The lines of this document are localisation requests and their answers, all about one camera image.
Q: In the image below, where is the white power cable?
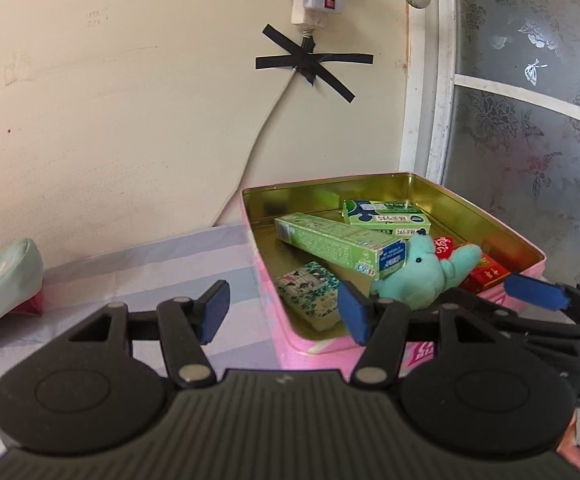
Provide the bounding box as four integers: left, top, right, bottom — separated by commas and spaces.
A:
212, 27, 317, 229

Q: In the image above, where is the long green toothpaste box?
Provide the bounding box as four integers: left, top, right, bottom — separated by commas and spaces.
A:
274, 212, 410, 281

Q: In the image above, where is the green medicine box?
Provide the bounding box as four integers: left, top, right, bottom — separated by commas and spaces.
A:
342, 199, 432, 239

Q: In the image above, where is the red cardboard box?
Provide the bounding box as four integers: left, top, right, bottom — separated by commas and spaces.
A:
457, 252, 512, 294

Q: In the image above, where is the pink tin box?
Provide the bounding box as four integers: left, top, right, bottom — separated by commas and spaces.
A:
240, 172, 547, 371

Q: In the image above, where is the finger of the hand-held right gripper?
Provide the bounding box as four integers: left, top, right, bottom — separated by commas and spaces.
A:
439, 287, 580, 358
503, 272, 580, 334

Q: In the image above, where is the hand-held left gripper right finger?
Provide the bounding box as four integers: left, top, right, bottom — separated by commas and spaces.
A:
337, 280, 502, 389

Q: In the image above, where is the small red packet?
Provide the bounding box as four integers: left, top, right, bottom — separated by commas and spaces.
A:
432, 235, 456, 261

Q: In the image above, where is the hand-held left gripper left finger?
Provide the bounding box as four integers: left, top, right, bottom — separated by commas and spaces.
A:
44, 279, 232, 390

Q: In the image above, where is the green patterned tissue pack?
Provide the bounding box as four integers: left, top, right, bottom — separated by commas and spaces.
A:
275, 261, 343, 332

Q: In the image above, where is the teal plush toy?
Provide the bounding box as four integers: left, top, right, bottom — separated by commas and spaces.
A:
370, 232, 484, 311

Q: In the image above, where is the black tape cross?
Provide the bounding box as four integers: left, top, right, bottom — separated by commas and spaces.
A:
255, 23, 375, 104

